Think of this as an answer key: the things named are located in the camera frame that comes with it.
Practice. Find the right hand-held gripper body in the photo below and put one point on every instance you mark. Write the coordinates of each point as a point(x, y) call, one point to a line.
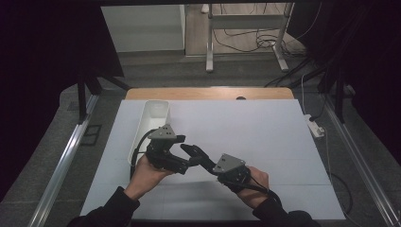
point(228, 162)

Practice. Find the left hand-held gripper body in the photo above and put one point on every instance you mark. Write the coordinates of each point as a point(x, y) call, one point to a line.
point(162, 132)

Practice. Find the white plastic bin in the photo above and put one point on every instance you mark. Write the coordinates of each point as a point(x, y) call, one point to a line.
point(156, 113)

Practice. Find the person's left hand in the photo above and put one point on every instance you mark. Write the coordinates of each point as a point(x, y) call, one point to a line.
point(145, 178)

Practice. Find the person's right hand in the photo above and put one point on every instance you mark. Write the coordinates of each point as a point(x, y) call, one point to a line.
point(257, 198)

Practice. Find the white table board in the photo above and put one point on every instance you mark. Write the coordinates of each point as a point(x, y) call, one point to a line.
point(252, 132)

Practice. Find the wooden table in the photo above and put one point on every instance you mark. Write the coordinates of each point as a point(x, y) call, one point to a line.
point(189, 93)

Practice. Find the black round grommet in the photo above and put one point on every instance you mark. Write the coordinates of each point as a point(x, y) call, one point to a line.
point(240, 98)

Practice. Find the black metal stand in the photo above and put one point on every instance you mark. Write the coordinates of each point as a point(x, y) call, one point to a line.
point(82, 97)
point(339, 97)

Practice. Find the white power strip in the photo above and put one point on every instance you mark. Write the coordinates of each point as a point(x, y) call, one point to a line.
point(313, 126)

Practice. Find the white cabinet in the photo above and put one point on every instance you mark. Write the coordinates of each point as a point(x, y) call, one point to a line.
point(142, 28)

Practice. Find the black curtain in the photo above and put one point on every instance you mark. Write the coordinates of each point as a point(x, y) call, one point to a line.
point(372, 63)
point(47, 63)

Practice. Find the black rectangular floor frame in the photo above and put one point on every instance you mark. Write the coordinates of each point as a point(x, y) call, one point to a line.
point(91, 126)

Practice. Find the aluminium rail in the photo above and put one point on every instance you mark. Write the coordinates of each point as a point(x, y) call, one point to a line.
point(67, 151)
point(356, 151)

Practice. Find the white standing desk frame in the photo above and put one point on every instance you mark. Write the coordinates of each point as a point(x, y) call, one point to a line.
point(209, 47)

